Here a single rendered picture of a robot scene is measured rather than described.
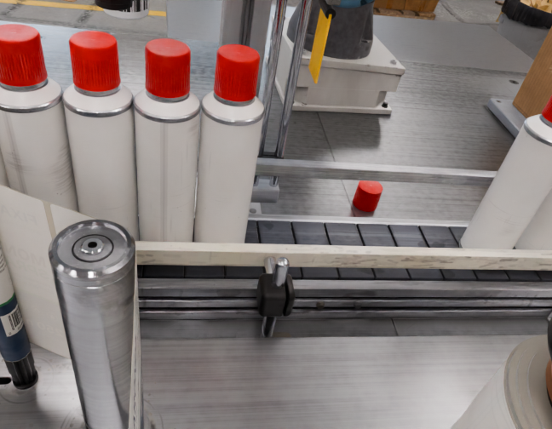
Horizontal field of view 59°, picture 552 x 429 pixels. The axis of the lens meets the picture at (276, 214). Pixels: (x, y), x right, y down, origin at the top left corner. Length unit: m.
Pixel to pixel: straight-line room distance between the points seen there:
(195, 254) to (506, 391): 0.30
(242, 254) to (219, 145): 0.11
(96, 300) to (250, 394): 0.20
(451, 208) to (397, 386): 0.36
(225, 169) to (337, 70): 0.47
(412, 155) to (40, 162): 0.58
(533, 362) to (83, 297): 0.20
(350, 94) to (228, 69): 0.52
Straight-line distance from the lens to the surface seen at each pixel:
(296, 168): 0.49
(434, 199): 0.74
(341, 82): 0.87
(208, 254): 0.45
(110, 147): 0.41
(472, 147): 0.91
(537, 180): 0.52
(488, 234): 0.56
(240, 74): 0.38
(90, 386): 0.30
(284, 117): 0.51
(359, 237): 0.55
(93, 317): 0.25
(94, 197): 0.44
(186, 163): 0.41
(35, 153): 0.42
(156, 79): 0.38
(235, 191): 0.43
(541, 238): 0.60
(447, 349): 0.49
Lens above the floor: 1.24
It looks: 40 degrees down
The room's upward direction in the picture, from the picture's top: 11 degrees clockwise
